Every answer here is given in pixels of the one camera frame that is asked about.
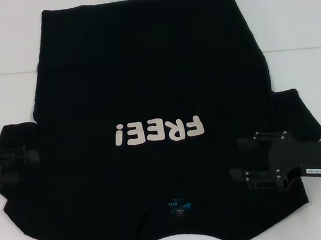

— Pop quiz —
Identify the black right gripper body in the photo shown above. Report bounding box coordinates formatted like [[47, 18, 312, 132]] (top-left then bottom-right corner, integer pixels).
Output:
[[265, 134, 321, 180]]

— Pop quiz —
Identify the black shirt with white print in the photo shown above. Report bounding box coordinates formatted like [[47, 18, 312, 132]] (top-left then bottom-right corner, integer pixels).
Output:
[[0, 0, 321, 240]]

